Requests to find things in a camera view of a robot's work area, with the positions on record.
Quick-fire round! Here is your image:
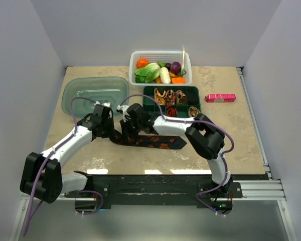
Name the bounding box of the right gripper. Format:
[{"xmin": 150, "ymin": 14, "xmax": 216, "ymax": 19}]
[{"xmin": 120, "ymin": 116, "xmax": 142, "ymax": 141}]

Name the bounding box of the dark orange floral tie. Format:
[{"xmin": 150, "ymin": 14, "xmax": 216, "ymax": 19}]
[{"xmin": 110, "ymin": 135, "xmax": 187, "ymax": 150}]

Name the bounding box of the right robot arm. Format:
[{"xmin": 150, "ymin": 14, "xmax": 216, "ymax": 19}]
[{"xmin": 116, "ymin": 103, "xmax": 231, "ymax": 197}]

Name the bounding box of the rolled yellow tie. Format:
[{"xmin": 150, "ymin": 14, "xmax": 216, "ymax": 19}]
[{"xmin": 154, "ymin": 88, "xmax": 167, "ymax": 105}]

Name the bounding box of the rolled orange striped tie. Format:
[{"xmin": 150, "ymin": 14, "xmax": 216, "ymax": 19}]
[{"xmin": 166, "ymin": 105, "xmax": 177, "ymax": 117}]

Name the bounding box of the teal transparent plastic bin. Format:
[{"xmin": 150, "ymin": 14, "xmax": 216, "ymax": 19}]
[{"xmin": 61, "ymin": 76, "xmax": 129, "ymax": 115}]

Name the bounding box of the rolled patterned dark tie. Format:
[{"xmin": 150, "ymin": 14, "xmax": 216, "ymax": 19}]
[{"xmin": 166, "ymin": 89, "xmax": 176, "ymax": 105}]

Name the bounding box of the green toy lettuce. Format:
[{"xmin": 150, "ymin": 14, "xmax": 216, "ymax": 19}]
[{"xmin": 134, "ymin": 63, "xmax": 161, "ymax": 84}]

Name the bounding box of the rolled purple gold tie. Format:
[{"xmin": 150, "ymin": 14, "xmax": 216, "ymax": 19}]
[{"xmin": 176, "ymin": 90, "xmax": 187, "ymax": 105}]

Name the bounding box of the white toy radish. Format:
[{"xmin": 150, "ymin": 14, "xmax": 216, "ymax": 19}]
[{"xmin": 160, "ymin": 67, "xmax": 171, "ymax": 84}]

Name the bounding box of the white perforated basket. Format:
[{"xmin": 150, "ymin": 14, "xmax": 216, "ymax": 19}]
[{"xmin": 128, "ymin": 50, "xmax": 193, "ymax": 87}]

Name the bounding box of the rolled brown beige tie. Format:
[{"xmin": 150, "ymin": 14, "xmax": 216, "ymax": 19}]
[{"xmin": 188, "ymin": 106, "xmax": 201, "ymax": 117}]

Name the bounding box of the orange toy carrot slice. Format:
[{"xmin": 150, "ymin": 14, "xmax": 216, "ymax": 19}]
[{"xmin": 171, "ymin": 77, "xmax": 186, "ymax": 84}]

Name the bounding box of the orange toy pumpkin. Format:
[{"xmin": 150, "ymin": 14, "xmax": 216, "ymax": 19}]
[{"xmin": 136, "ymin": 59, "xmax": 149, "ymax": 69}]

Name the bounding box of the green compartment tray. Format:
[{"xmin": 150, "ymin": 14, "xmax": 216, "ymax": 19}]
[{"xmin": 142, "ymin": 86, "xmax": 202, "ymax": 118}]

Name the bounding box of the purple toy onion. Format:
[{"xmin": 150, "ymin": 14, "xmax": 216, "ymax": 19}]
[{"xmin": 170, "ymin": 62, "xmax": 182, "ymax": 75}]

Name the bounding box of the pink rectangular box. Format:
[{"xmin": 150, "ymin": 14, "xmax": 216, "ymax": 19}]
[{"xmin": 204, "ymin": 94, "xmax": 236, "ymax": 103}]

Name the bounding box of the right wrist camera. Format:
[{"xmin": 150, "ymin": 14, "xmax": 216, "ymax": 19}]
[{"xmin": 116, "ymin": 105, "xmax": 130, "ymax": 122}]

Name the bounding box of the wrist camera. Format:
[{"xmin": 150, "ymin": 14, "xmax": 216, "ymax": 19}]
[
  {"xmin": 116, "ymin": 105, "xmax": 130, "ymax": 122},
  {"xmin": 93, "ymin": 101, "xmax": 113, "ymax": 118}
]

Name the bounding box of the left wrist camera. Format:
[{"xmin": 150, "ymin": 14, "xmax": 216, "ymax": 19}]
[{"xmin": 93, "ymin": 101, "xmax": 113, "ymax": 118}]

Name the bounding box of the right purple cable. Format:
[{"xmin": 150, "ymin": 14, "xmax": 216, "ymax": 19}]
[{"xmin": 119, "ymin": 94, "xmax": 235, "ymax": 218}]

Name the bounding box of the purple cable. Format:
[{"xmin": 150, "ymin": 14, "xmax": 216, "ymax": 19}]
[
  {"xmin": 22, "ymin": 97, "xmax": 105, "ymax": 236},
  {"xmin": 119, "ymin": 94, "xmax": 235, "ymax": 218}
]

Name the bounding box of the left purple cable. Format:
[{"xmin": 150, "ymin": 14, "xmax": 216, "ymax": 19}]
[{"xmin": 22, "ymin": 97, "xmax": 105, "ymax": 236}]

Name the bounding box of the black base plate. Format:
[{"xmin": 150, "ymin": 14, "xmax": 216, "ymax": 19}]
[{"xmin": 34, "ymin": 172, "xmax": 270, "ymax": 210}]

